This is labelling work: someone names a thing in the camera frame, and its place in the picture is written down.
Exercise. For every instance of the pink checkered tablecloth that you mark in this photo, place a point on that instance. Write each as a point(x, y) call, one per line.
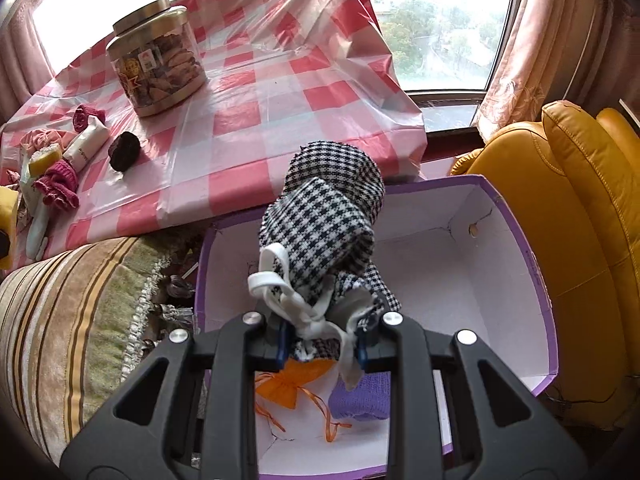
point(280, 74)

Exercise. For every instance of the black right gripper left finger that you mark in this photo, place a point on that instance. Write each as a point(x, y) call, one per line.
point(187, 411)

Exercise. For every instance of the salmon pink cloth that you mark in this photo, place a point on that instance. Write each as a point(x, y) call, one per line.
point(38, 139)

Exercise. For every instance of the dark brown sock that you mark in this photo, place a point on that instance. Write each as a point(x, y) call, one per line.
point(124, 151)

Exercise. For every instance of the pink right curtain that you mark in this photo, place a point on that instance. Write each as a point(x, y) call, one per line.
point(584, 51)

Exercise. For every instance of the gold lidded snack jar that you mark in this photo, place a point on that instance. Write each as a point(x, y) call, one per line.
point(155, 57)

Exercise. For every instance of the yellow leather armchair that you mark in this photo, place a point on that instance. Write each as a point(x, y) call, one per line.
point(572, 182)

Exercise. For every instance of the purple knitted cloth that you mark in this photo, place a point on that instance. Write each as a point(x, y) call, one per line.
point(370, 400)

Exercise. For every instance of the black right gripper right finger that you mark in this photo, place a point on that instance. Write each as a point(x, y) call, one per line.
point(458, 412)

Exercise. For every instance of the striped sofa cushion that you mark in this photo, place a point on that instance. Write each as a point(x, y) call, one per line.
point(73, 328)

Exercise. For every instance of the magenta knitted sock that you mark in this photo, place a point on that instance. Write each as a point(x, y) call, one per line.
point(58, 186)

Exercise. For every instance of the black white houndstooth cloth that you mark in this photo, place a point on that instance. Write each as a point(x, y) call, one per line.
point(316, 245)

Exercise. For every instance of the pink left curtain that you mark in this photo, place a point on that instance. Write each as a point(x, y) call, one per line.
point(25, 68)

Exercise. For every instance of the purple white storage box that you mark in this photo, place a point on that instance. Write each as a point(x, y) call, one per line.
point(453, 254)

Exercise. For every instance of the yellow sponge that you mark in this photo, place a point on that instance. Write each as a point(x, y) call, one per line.
point(43, 159)

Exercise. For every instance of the pink curtain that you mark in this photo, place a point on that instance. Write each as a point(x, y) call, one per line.
point(584, 51)
point(25, 68)

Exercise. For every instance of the orange organza pouch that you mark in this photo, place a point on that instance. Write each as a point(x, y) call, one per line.
point(284, 387)

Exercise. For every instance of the white tissue pack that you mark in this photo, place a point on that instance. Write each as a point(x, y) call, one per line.
point(86, 144)

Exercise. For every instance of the dark red rolled sock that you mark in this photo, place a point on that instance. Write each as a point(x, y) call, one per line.
point(83, 113)

